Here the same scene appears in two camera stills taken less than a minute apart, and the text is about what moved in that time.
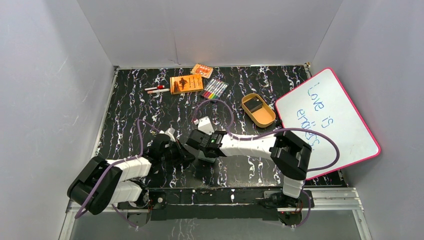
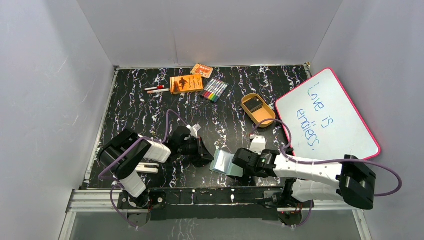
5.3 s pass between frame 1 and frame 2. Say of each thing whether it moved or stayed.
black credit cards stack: stayed
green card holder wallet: moved
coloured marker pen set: stayed
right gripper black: moved
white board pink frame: stayed
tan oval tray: stayed
